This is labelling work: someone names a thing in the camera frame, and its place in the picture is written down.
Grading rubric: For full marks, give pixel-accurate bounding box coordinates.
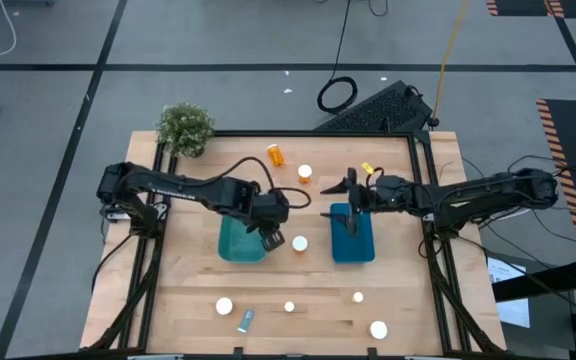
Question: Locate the black coiled cable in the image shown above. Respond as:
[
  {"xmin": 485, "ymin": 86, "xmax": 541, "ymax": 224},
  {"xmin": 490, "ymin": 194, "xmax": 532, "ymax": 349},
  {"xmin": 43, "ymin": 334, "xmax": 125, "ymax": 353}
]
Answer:
[{"xmin": 316, "ymin": 0, "xmax": 359, "ymax": 115}]

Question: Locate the yellow cable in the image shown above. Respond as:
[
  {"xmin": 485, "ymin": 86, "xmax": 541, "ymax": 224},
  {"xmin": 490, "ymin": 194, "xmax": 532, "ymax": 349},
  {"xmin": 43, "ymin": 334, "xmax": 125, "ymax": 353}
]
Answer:
[{"xmin": 430, "ymin": 0, "xmax": 471, "ymax": 126}]

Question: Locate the black metal table frame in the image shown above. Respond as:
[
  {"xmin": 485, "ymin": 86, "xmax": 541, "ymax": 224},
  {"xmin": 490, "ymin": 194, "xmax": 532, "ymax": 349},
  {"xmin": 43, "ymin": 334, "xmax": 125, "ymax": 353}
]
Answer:
[{"xmin": 80, "ymin": 128, "xmax": 508, "ymax": 360}]

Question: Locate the teal plastic bin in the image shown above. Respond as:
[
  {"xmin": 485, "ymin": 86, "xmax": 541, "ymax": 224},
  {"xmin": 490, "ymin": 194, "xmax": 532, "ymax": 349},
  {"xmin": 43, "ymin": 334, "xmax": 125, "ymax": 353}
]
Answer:
[{"xmin": 217, "ymin": 212, "xmax": 271, "ymax": 265}]

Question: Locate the small blue pill vial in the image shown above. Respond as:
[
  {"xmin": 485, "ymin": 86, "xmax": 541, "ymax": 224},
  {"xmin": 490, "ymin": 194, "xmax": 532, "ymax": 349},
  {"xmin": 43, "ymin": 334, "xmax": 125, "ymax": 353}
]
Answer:
[{"xmin": 237, "ymin": 308, "xmax": 256, "ymax": 334}]

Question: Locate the white paper sheet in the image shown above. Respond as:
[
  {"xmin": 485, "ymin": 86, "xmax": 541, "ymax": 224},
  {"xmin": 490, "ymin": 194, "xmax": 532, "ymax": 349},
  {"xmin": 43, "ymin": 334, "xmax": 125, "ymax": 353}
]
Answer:
[{"xmin": 486, "ymin": 256, "xmax": 532, "ymax": 330}]

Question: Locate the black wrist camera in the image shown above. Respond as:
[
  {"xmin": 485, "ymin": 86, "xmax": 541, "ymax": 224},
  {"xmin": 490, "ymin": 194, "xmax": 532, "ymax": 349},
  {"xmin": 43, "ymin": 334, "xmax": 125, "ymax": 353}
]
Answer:
[
  {"xmin": 259, "ymin": 228, "xmax": 287, "ymax": 253},
  {"xmin": 343, "ymin": 212, "xmax": 362, "ymax": 237}
]

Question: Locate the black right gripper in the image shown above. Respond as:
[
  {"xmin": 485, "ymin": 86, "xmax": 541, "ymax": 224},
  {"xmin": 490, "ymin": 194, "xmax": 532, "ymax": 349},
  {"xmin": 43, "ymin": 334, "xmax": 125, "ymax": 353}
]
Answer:
[{"xmin": 319, "ymin": 167, "xmax": 422, "ymax": 224}]

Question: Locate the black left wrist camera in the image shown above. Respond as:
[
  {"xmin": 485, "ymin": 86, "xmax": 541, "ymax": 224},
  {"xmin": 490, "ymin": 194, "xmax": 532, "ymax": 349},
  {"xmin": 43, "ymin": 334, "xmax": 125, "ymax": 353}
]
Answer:
[{"xmin": 259, "ymin": 228, "xmax": 287, "ymax": 253}]

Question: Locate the green potted plant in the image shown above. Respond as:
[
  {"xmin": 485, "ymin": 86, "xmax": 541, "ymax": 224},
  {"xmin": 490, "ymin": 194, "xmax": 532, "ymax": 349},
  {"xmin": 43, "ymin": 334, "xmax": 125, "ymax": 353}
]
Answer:
[{"xmin": 156, "ymin": 102, "xmax": 216, "ymax": 159}]

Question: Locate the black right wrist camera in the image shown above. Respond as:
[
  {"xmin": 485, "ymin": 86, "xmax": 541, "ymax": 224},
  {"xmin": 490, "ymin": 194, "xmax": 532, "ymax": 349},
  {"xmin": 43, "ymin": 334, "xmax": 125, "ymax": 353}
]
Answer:
[{"xmin": 343, "ymin": 212, "xmax": 362, "ymax": 237}]

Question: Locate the black metal beam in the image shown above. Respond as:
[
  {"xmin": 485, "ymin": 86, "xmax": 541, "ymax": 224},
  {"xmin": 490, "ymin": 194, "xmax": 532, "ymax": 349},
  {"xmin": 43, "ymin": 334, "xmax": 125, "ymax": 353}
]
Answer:
[{"xmin": 491, "ymin": 257, "xmax": 576, "ymax": 304}]

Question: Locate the blue plastic bin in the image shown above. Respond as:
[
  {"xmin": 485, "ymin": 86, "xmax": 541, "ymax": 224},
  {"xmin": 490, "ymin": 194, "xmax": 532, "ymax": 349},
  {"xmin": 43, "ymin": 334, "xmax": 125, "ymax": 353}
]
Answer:
[{"xmin": 329, "ymin": 201, "xmax": 376, "ymax": 265}]

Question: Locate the black floor cable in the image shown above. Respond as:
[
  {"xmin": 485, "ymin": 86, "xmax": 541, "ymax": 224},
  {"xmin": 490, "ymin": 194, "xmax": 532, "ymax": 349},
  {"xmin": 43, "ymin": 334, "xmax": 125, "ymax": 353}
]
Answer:
[{"xmin": 90, "ymin": 232, "xmax": 137, "ymax": 294}]

